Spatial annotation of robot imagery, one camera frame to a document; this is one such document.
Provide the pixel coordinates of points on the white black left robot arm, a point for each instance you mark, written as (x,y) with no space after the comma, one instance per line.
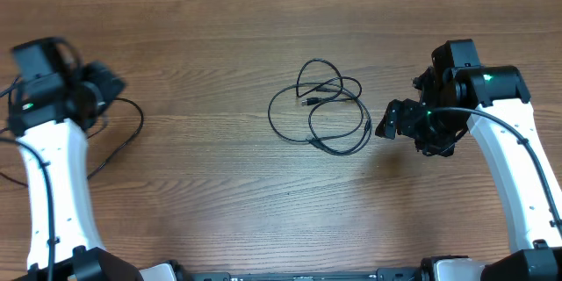
(52,105)

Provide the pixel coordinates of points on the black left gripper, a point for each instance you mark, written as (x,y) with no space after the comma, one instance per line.
(99,73)

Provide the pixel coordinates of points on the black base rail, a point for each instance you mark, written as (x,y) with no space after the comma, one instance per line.
(381,274)

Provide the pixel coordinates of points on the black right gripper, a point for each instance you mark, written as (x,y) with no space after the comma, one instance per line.
(399,120)

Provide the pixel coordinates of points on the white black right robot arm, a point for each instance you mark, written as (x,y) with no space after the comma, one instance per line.
(460,95)

